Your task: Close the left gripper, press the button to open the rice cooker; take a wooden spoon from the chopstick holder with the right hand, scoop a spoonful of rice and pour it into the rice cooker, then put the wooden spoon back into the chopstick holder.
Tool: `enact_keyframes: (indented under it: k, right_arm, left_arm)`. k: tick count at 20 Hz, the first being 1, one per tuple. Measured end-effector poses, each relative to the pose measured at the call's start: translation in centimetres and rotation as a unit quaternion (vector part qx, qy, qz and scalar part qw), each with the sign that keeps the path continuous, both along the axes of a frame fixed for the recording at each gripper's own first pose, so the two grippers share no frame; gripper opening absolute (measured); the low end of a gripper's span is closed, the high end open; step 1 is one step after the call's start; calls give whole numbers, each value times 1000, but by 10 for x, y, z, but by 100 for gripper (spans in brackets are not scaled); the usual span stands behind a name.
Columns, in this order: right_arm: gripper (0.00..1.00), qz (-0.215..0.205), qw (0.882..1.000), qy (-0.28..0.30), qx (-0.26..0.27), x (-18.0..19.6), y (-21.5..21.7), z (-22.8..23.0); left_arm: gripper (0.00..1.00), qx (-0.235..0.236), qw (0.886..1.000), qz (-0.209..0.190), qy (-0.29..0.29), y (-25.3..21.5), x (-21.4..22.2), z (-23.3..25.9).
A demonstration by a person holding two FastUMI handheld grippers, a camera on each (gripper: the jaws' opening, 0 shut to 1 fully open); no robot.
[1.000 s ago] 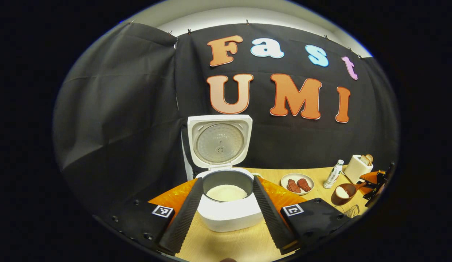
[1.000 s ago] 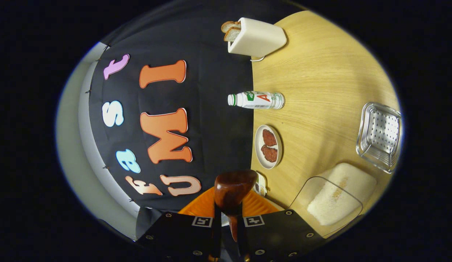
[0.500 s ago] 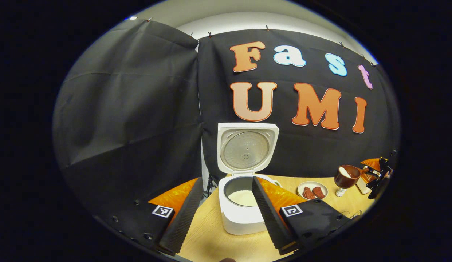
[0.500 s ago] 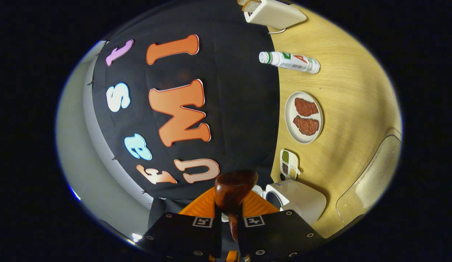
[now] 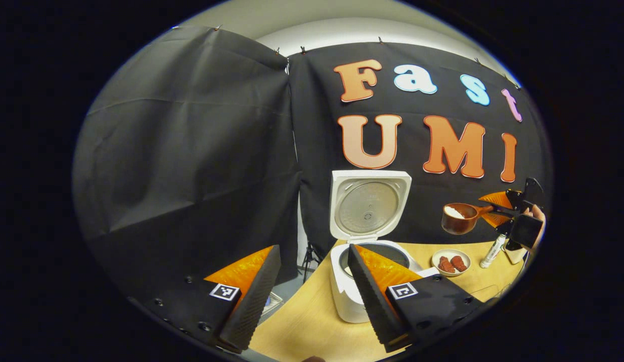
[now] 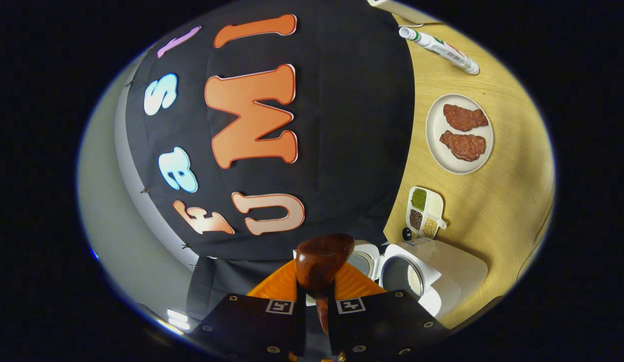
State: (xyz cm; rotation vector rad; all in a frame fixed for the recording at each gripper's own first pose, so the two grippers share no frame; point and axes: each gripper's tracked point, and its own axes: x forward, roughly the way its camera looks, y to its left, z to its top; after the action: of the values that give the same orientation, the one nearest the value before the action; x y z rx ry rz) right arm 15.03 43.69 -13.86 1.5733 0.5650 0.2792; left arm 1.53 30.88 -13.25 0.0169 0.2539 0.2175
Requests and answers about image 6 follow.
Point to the white rice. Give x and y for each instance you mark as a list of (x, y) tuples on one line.
[(416, 281)]

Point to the black backdrop cloth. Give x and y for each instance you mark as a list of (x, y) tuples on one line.
[(342, 151)]

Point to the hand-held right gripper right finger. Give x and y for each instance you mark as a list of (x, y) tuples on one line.
[(334, 332)]

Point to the ceiling light strip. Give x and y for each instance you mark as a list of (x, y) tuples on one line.
[(177, 320)]

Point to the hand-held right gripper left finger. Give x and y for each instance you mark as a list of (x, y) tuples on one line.
[(299, 329)]

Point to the white divided grain dish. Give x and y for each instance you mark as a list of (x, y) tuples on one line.
[(426, 211)]

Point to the brown wooden spoon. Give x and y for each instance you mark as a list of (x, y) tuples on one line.
[(322, 261)]

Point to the white drink bottle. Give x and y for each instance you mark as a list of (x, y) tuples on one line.
[(442, 49)]

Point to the red meat piece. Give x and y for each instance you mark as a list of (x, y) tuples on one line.
[(462, 146), (465, 118)]

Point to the white rice cooker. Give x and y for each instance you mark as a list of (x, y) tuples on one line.
[(452, 271)]

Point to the white round plate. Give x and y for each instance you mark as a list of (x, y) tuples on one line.
[(435, 146)]

